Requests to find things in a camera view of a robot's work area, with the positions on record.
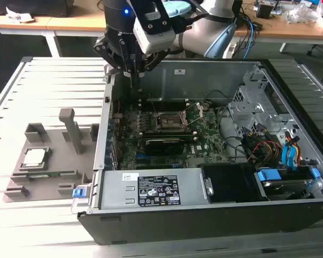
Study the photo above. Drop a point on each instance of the silver power supply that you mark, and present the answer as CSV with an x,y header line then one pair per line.
x,y
118,188

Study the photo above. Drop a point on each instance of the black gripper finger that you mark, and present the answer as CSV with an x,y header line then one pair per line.
x,y
153,61
107,51

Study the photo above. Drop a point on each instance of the black plastic shroud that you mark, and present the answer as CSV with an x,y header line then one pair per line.
x,y
228,182

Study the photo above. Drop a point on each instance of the black PC case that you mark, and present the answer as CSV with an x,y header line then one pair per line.
x,y
177,228

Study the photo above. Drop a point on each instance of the green RAM stick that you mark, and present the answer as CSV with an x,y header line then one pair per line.
x,y
43,175

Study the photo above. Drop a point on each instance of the white crumpled paper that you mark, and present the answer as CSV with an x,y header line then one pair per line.
x,y
19,14

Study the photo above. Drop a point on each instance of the wooden desk with white legs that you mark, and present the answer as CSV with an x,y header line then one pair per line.
x,y
70,22
285,33

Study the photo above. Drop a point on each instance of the blue case latch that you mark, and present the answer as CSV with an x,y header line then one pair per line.
x,y
79,193

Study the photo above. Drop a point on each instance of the CPU socket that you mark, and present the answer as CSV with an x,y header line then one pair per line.
x,y
169,122

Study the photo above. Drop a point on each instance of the hard disk in blue carrier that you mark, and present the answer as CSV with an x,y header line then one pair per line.
x,y
285,188

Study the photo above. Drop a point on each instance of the black graphics card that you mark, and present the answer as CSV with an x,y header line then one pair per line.
x,y
164,147

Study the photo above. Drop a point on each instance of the clear plastic bags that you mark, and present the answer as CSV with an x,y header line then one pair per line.
x,y
298,13

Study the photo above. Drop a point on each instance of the green motherboard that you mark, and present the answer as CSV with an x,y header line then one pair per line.
x,y
210,134

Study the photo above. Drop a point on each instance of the white power strip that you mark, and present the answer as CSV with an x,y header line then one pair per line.
x,y
230,50

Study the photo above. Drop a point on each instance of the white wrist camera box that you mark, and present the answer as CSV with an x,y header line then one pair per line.
x,y
156,40

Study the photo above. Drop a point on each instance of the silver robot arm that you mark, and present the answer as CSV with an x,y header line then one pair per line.
x,y
196,35

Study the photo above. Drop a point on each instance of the grey parts rack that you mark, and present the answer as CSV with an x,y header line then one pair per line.
x,y
56,166

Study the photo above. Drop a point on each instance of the silver CPU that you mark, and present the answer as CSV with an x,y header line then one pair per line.
x,y
35,158

